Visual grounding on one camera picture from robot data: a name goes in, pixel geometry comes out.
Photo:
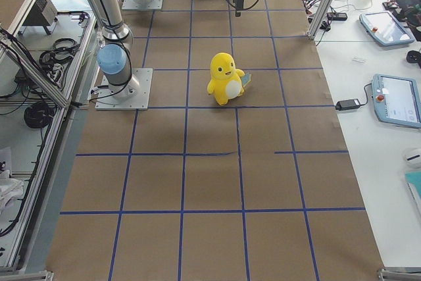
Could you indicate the yellow plush dinosaur toy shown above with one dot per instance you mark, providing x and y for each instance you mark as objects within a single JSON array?
[{"x": 226, "y": 81}]

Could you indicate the far blue teach pendant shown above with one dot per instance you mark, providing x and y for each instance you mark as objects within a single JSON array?
[{"x": 384, "y": 28}]

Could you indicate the blue teach pendant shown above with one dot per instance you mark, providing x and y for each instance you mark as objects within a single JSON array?
[
  {"x": 396, "y": 100},
  {"x": 384, "y": 28}
]

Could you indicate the black power adapter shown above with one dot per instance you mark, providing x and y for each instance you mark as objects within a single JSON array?
[{"x": 347, "y": 104}]

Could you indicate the near blue teach pendant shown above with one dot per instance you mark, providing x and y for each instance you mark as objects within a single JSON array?
[{"x": 396, "y": 100}]

